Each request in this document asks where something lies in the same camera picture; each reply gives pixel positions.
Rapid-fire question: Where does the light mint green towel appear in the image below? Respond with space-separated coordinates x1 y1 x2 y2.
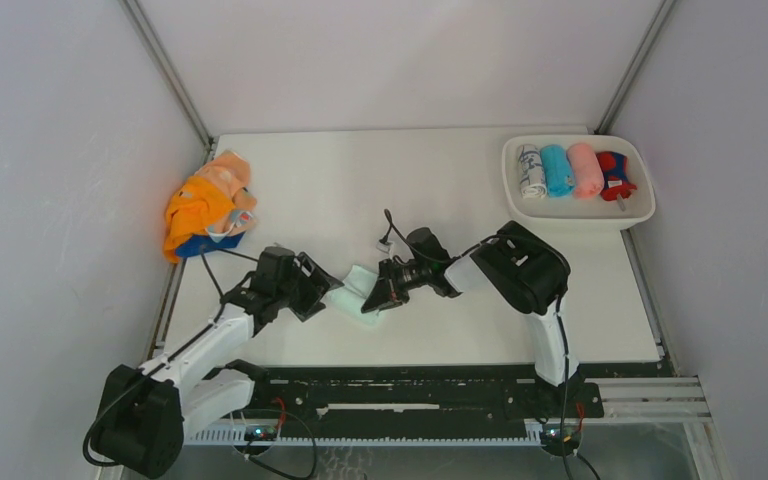
326 265 385 327

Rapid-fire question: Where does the white slotted cable duct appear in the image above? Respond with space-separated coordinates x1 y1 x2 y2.
184 422 543 447

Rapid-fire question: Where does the orange towel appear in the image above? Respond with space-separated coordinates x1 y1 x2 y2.
162 175 234 264

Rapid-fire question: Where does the pink rolled towel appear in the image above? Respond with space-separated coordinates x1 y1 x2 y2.
567 143 604 199

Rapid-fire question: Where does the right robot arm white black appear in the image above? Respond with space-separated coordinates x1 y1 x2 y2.
360 221 578 416

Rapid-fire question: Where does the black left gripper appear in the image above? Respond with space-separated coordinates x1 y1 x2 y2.
275 253 343 322

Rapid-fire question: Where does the right corner aluminium post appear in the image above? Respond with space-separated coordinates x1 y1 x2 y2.
594 0 680 135

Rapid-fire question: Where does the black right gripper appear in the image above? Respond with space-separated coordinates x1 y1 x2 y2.
365 257 433 312

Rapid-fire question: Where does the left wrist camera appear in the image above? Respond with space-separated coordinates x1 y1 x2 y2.
251 246 296 290

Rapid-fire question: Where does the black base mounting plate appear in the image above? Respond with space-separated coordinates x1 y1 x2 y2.
208 362 605 441

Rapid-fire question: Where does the red blue rolled towel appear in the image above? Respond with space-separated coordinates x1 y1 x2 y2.
596 151 637 202

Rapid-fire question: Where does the white patterned rolled towel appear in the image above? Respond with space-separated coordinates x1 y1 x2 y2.
517 144 548 199

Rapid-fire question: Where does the white plastic basket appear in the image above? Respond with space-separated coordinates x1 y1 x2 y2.
501 135 656 231

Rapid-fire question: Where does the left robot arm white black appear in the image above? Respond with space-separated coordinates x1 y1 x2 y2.
81 246 343 479

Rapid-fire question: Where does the aluminium frame rail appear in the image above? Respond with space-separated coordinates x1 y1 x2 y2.
109 377 713 425

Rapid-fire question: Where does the cyan rolled towel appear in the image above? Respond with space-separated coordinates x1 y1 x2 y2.
540 144 576 198

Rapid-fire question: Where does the peach patterned towel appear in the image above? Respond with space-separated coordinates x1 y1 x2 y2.
195 150 257 243

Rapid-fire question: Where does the left corner aluminium post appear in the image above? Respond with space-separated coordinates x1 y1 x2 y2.
118 0 215 151

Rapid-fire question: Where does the corner aluminium post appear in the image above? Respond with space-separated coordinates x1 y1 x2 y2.
118 0 215 151
594 0 680 135

